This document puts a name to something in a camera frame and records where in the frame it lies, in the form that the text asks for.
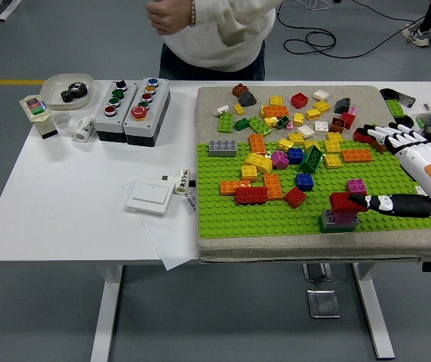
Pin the person's right hand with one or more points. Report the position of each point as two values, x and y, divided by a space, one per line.
170 17

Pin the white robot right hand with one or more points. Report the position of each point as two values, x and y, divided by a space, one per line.
426 162

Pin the red eight-stud brick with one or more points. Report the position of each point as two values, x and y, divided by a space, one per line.
341 201
251 195

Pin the green studded baseplate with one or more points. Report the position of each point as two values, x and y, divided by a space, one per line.
219 215

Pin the brown square brick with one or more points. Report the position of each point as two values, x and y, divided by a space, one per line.
240 89
337 124
380 148

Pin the small metal screw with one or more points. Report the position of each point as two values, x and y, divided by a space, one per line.
426 104

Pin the person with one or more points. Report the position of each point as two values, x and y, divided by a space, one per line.
219 49
420 35

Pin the lime green long brick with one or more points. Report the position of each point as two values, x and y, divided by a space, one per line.
395 108

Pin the dark rectangular card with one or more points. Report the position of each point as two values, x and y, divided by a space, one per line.
405 100

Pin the orange eight-stud brick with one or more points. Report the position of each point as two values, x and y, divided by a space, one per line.
275 111
273 185
234 186
357 155
257 144

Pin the red rounded brick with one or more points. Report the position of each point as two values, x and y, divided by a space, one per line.
360 139

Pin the red square brick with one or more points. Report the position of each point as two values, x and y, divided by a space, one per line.
300 100
348 120
295 198

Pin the small pink brick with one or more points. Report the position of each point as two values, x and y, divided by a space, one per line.
290 126
353 110

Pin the yellow square brick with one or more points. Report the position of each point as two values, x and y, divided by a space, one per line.
321 106
296 138
250 173
276 100
263 112
313 114
333 161
286 144
334 136
332 146
311 143

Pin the grey emergency-stop control box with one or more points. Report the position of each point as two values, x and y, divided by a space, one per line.
154 113

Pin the dark grey slope brick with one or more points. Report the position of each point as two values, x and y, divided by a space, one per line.
342 105
247 99

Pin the small white brick piece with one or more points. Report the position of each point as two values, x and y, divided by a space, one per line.
222 109

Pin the small yellow narrow brick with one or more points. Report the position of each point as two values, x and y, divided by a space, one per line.
238 109
299 119

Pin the dark grey base brick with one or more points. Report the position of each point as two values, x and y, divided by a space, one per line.
330 225

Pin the black gear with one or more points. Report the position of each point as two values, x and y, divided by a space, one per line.
79 88
68 96

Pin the blue square brick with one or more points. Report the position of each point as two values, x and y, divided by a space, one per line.
304 181
296 155

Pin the grey four-button control box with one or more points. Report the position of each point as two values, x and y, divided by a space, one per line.
102 124

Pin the small dark green brick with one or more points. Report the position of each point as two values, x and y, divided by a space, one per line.
242 124

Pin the white bowl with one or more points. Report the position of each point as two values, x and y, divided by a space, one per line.
54 90

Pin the green eight-stud brick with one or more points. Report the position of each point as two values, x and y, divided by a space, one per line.
259 125

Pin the light grey eight-stud brick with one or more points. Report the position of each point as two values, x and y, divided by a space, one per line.
223 148

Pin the white pipe tee fitting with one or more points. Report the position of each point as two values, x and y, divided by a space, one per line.
83 130

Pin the shiny yellow brick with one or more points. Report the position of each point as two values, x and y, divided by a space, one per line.
269 121

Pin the magenta square brick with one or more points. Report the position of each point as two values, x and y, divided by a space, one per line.
280 159

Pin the dark green hollow brick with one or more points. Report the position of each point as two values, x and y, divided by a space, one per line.
283 121

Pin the small clear plastic piece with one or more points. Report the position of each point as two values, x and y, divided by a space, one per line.
61 120

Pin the white table leg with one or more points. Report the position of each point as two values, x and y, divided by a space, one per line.
105 320
373 313

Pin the small black square chip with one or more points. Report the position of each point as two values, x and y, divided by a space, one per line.
164 177

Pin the white desk foot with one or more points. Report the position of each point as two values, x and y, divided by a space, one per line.
9 10

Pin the white labelled cylinder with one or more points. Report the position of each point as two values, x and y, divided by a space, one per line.
181 181

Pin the large yellow rounded brick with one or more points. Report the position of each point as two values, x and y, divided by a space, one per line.
259 162

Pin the metal floor outlet plate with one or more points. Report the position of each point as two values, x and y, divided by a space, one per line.
322 303

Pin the white written label strip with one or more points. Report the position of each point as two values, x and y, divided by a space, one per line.
192 205

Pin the clear plastic sheet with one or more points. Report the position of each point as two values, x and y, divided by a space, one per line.
170 245

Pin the white switch unit coloured display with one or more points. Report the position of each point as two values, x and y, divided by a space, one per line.
45 124

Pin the white wall switch plate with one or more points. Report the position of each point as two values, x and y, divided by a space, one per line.
149 196

